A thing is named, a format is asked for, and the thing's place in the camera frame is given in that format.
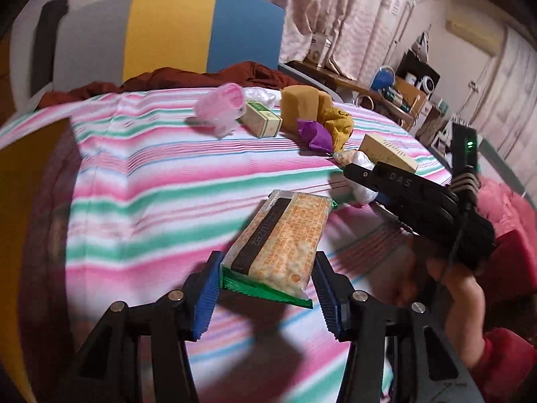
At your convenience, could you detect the blue round object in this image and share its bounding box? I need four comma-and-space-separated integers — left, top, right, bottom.
371, 66, 397, 93

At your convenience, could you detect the yellow wooden board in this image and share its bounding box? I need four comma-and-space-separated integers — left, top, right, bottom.
0, 118, 72, 403

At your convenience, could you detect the large yellow sponge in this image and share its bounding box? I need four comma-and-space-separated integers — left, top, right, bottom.
280, 86, 322, 134

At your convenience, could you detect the rust brown cloth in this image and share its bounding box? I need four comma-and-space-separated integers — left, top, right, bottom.
38, 61, 294, 110

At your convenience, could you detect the striped blanket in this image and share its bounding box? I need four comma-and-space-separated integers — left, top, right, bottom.
0, 87, 454, 403

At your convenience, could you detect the small speckled snack packet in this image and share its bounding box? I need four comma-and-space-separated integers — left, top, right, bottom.
335, 149, 361, 168

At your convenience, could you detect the green and white small box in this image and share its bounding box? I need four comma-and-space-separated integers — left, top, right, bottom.
239, 100, 283, 138

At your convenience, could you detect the beige cardboard box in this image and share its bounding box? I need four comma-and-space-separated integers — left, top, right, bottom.
358, 133, 420, 174

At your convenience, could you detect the black box with white print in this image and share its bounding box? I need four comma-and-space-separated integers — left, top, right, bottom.
396, 50, 441, 93

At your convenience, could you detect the brown cardboard box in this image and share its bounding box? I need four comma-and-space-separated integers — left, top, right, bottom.
393, 76, 429, 115

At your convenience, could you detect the wooden shelf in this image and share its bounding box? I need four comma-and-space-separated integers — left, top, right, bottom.
285, 61, 416, 127

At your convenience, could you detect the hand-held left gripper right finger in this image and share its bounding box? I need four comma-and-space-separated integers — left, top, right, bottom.
312, 251, 487, 403

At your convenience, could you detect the paper bag with handles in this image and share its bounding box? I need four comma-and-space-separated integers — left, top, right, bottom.
354, 93, 378, 112

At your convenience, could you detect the purple paper wrapper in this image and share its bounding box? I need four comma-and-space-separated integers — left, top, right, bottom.
297, 118, 334, 154

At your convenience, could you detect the person's right hand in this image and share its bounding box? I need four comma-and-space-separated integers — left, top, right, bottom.
396, 235, 453, 308

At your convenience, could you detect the grey yellow blue headboard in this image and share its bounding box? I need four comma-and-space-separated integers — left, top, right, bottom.
10, 0, 286, 110

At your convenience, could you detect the cracker packet with green edge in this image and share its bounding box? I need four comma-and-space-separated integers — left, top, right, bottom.
219, 189, 338, 309

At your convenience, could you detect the pink fluffy blanket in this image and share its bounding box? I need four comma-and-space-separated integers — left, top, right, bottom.
478, 175, 537, 303

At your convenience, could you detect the white plastic bag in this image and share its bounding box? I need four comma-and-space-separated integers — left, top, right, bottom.
351, 151, 380, 207

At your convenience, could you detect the pink plastic container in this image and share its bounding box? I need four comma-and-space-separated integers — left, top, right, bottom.
185, 83, 246, 139

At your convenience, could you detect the wall air conditioner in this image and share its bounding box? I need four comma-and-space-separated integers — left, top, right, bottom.
445, 17, 506, 56

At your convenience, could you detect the clear crumpled plastic wrap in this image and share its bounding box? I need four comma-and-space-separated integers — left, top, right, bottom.
245, 87, 278, 110

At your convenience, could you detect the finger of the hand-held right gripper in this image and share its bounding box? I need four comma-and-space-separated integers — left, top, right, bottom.
343, 161, 421, 197
375, 191, 404, 220

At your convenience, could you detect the pale patterned curtain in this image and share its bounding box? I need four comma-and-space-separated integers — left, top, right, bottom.
168, 0, 445, 93

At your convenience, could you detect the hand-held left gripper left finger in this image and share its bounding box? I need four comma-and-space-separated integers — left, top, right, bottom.
63, 251, 223, 403

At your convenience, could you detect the grey bed frame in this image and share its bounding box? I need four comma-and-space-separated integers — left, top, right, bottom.
279, 63, 345, 102

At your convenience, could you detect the mustard yellow soft toy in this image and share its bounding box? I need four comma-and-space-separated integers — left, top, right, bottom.
321, 107, 354, 154

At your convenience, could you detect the white box on shelf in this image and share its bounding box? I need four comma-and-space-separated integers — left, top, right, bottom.
309, 34, 332, 64

